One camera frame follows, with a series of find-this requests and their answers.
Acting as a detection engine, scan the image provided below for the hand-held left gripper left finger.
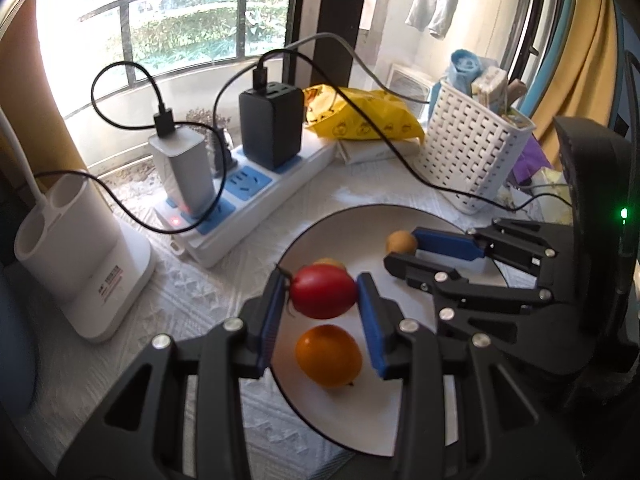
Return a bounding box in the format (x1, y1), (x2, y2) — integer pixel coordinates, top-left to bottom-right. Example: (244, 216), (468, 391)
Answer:
(57, 270), (291, 480)

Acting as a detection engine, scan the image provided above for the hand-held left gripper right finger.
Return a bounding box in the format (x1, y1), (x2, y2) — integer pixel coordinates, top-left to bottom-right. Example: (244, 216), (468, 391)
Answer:
(356, 272), (586, 480)

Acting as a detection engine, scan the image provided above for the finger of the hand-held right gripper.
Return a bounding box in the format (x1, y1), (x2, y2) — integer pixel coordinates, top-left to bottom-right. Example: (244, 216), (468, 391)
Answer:
(384, 252), (576, 341)
(412, 219), (571, 273)

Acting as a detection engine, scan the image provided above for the small orange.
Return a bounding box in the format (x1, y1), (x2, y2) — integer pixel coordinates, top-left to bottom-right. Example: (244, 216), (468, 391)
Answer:
(295, 324), (363, 390)

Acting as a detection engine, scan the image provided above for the red tomato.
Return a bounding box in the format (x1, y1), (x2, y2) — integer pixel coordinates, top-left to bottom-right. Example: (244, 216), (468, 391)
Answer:
(290, 264), (358, 320)

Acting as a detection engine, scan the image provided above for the white plate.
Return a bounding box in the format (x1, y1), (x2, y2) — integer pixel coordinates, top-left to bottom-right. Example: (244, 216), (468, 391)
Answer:
(272, 205), (511, 471)

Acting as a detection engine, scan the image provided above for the yellow tissue pack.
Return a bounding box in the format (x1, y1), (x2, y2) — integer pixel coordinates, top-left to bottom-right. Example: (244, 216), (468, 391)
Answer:
(500, 167), (573, 226)

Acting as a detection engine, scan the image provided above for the purple cloth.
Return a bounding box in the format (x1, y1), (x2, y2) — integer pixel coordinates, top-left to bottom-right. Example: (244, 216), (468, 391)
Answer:
(510, 137), (553, 188)

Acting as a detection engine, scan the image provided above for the white plastic basket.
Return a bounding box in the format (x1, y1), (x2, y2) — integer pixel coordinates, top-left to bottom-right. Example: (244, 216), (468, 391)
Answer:
(412, 79), (536, 216)

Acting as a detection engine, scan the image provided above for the yellow curtain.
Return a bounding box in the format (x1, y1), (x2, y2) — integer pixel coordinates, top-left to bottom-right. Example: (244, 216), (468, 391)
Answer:
(530, 0), (631, 161)
(0, 10), (86, 171)

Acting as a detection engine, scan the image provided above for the white power strip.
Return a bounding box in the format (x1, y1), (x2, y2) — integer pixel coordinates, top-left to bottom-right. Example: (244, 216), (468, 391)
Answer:
(152, 132), (338, 268)

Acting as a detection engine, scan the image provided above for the flat white box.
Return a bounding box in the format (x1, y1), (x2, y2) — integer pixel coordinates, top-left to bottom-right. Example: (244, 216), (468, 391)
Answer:
(337, 137), (426, 166)

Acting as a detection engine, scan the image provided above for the brown stick item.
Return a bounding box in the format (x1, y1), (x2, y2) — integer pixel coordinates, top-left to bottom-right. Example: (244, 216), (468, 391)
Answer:
(506, 80), (527, 111)

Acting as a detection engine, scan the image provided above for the teal curtain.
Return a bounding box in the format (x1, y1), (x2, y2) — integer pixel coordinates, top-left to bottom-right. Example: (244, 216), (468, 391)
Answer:
(520, 0), (581, 111)

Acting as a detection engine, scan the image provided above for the yellow snack packet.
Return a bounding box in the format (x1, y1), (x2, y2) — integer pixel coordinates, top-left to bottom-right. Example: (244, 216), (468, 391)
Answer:
(302, 84), (426, 142)

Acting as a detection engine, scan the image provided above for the white charger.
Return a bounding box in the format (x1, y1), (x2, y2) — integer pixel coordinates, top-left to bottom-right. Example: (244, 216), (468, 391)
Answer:
(149, 131), (217, 211)

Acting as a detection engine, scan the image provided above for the black plug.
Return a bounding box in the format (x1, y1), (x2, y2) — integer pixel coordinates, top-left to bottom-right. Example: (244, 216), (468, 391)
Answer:
(212, 130), (236, 178)

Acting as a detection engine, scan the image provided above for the blue roll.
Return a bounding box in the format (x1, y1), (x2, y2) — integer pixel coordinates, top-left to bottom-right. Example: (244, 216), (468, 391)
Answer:
(446, 49), (483, 96)

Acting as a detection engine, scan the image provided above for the black charger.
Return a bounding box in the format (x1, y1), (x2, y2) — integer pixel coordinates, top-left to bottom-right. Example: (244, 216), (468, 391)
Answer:
(239, 81), (306, 171)

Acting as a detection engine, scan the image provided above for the white desk lamp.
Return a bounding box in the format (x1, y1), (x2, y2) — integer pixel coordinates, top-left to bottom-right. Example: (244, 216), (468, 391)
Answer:
(0, 107), (155, 343)

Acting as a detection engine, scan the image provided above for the balcony railing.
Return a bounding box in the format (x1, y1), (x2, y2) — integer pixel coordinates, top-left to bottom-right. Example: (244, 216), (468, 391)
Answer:
(60, 0), (296, 121)

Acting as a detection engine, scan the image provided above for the black lamp cable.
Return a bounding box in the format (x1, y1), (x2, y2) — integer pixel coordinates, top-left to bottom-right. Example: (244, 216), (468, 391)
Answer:
(30, 170), (236, 235)

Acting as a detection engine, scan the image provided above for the dark window frame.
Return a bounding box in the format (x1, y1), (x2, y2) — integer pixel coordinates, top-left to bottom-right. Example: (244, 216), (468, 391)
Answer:
(287, 0), (373, 91)
(500, 0), (576, 86)

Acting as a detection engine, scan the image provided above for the black short charger cable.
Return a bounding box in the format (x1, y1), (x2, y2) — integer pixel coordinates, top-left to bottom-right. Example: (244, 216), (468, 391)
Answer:
(91, 61), (176, 136)

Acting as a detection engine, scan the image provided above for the grey charger cable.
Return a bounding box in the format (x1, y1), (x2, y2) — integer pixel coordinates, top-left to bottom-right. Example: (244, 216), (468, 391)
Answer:
(280, 32), (433, 106)

